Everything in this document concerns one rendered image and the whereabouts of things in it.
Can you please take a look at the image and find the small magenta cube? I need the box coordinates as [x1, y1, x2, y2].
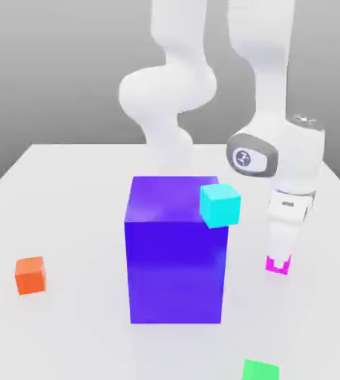
[265, 253, 292, 276]

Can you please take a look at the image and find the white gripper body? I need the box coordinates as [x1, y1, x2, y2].
[267, 219, 302, 260]

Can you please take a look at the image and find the small green cube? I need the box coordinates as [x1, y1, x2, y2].
[241, 358, 281, 380]

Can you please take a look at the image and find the large blue box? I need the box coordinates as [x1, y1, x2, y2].
[123, 175, 229, 325]

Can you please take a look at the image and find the small cyan cube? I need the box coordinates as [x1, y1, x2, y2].
[199, 183, 243, 230]

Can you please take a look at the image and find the small orange cube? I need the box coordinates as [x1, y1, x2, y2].
[14, 255, 47, 297]

